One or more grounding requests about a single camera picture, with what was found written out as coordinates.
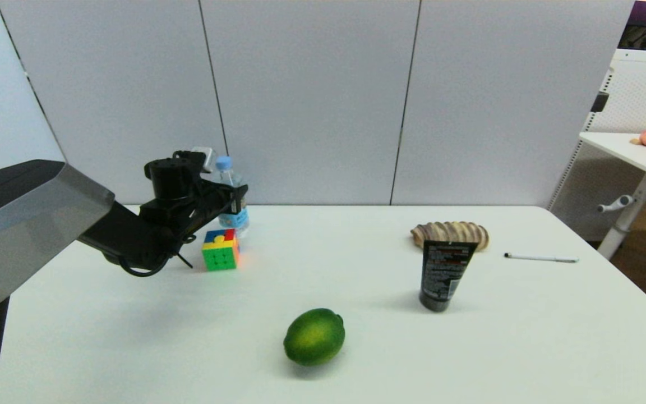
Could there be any clear soda water bottle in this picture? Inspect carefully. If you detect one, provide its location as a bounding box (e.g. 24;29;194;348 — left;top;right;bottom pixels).
213;156;250;237

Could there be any multicoloured puzzle cube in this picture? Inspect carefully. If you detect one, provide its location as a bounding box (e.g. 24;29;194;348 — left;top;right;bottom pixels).
201;228;241;272

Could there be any green lime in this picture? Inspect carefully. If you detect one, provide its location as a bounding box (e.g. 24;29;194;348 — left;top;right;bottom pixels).
283;307;346;367

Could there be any brown ribbed seashell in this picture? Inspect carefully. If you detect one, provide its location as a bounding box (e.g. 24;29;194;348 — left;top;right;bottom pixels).
411;221;490;252

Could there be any black cosmetic tube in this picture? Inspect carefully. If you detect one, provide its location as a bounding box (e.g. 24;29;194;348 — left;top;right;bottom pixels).
419;240;478;313

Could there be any white pen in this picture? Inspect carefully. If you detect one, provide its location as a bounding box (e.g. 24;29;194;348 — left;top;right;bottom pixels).
504;253;579;264

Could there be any white side table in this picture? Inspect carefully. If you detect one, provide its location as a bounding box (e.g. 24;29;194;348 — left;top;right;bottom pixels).
579;132;646;260

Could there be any white pegboard panel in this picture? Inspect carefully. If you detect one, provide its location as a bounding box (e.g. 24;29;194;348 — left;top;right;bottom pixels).
547;49;646;226

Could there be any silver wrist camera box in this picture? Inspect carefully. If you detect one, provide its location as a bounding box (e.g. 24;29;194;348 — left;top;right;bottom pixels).
191;146;216;173

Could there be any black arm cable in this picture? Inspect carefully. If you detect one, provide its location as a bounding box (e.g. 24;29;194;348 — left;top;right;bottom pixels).
117;233;196;278

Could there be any grey table crank handle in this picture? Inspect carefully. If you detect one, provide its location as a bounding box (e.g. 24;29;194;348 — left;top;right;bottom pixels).
597;195;635;214

